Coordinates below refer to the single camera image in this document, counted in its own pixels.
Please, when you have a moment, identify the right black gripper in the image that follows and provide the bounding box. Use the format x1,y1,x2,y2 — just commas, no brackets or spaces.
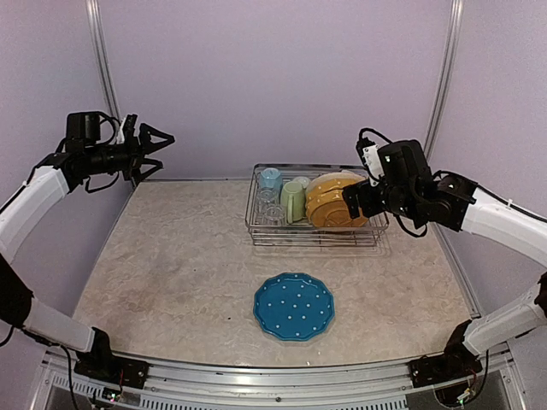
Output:
342,179,421,220

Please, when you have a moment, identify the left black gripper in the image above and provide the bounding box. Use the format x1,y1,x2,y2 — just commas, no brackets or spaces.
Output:
85,122,174,183

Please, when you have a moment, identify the yellow dotted plate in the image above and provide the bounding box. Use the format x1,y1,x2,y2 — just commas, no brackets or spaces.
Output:
306,171,367,202
306,190,369,227

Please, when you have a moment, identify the blue dotted plate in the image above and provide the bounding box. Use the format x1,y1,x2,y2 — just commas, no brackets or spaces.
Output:
253,272,335,342

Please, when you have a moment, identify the beige plate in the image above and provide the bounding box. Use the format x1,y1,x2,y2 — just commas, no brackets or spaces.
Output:
341,169,368,182

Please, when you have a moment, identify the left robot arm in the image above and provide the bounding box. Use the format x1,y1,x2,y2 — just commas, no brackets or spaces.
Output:
1,111,175,380

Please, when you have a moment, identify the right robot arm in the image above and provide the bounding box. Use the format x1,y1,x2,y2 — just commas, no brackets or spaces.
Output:
343,138,546,379

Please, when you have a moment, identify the green mug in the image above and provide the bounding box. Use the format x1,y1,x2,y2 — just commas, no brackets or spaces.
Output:
280,181,306,225

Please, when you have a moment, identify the clear glass near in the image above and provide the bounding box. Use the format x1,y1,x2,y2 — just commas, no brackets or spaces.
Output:
262,204,285,226

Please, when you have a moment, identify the light blue faceted cup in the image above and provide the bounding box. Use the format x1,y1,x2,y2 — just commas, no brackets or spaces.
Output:
259,167,283,191

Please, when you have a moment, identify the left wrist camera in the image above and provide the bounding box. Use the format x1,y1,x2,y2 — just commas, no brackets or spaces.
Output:
115,114,138,144

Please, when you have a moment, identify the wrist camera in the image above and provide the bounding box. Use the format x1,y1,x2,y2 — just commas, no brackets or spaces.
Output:
115,114,138,144
356,127,391,186

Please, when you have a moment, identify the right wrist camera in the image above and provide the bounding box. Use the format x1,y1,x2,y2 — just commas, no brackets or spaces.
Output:
356,127,391,186

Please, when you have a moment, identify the metal wire dish rack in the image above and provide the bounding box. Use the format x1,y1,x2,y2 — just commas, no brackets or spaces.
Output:
245,163,389,247

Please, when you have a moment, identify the left corner aluminium post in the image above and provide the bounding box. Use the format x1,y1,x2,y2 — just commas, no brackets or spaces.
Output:
85,0,121,118

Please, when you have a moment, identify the corner aluminium post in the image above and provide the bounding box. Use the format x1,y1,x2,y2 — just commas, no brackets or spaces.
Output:
85,0,121,118
424,0,464,159

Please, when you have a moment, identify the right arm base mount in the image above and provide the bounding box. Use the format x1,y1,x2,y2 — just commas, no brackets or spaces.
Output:
408,354,483,388

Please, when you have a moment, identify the right corner aluminium post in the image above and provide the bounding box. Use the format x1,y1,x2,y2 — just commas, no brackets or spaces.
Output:
424,0,464,159

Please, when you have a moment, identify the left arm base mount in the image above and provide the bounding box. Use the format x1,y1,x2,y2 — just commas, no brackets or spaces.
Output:
74,356,150,390

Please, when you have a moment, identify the aluminium front rail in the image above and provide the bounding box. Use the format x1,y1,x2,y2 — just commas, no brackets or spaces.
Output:
29,337,526,410

